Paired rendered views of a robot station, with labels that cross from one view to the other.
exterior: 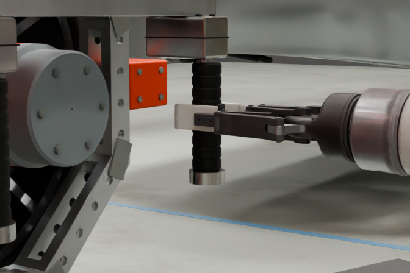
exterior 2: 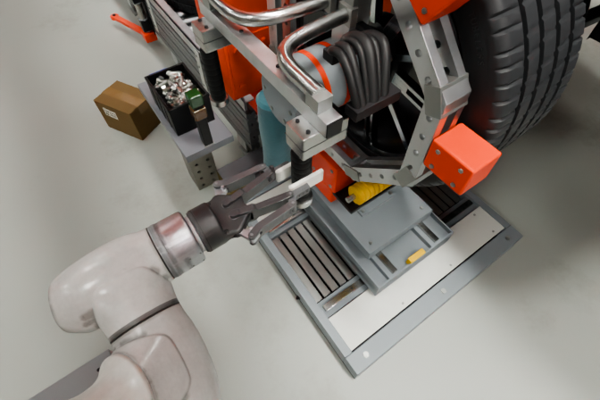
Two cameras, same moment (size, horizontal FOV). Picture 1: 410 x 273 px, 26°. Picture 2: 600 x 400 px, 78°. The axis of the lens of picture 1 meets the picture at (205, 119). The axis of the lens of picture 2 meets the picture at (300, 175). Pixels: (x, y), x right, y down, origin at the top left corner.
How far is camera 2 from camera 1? 132 cm
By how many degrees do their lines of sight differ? 96
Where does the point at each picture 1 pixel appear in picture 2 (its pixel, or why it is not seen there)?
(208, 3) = (319, 125)
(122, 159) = (404, 179)
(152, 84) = (448, 170)
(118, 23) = (428, 106)
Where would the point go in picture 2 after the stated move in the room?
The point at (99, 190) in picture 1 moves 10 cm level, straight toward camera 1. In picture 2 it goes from (387, 173) to (341, 165)
